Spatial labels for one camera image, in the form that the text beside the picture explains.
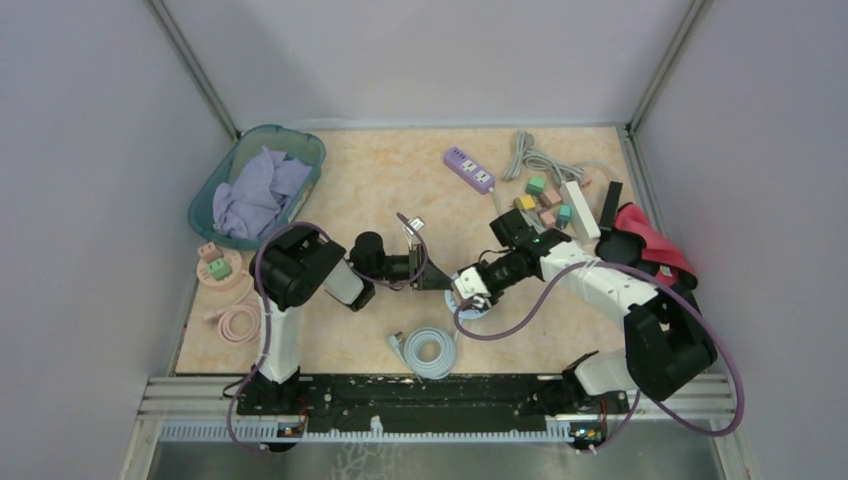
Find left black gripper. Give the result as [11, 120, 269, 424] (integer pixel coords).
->
[368, 242, 455, 289]

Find blue round socket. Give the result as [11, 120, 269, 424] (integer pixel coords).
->
[444, 290, 489, 322]

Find purple power strip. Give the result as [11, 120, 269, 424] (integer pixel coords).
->
[443, 147, 496, 195]

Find black power strip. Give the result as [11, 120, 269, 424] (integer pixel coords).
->
[597, 181, 623, 236]

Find yellow plug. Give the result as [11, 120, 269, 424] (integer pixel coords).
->
[514, 194, 538, 212]

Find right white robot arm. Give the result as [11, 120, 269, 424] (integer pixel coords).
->
[453, 210, 718, 412]

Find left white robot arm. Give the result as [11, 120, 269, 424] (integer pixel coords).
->
[247, 222, 451, 414]

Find pink round socket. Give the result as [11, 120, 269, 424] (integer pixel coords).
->
[195, 249, 245, 291]

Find red and black cloth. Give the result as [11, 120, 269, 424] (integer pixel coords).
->
[613, 202, 698, 290]

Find purple cloth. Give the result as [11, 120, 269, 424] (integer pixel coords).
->
[212, 146, 313, 240]

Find teal plastic basin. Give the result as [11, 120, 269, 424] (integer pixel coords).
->
[188, 124, 326, 250]

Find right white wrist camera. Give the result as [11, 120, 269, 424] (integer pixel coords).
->
[452, 266, 491, 311]

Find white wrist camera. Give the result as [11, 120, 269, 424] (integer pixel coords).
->
[452, 266, 491, 311]
[404, 216, 425, 238]

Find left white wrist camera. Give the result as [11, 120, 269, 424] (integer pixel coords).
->
[404, 216, 425, 238]

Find white strip grey cable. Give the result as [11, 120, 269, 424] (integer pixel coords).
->
[500, 129, 588, 187]

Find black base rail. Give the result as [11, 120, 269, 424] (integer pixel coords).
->
[224, 374, 630, 434]

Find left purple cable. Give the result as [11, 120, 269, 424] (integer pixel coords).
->
[225, 211, 432, 457]

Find purple cable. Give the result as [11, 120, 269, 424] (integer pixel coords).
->
[452, 261, 747, 455]
[225, 211, 432, 457]

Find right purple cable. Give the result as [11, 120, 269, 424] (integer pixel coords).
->
[452, 261, 747, 455]

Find pink coiled cable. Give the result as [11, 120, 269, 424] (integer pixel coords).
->
[203, 268, 265, 347]

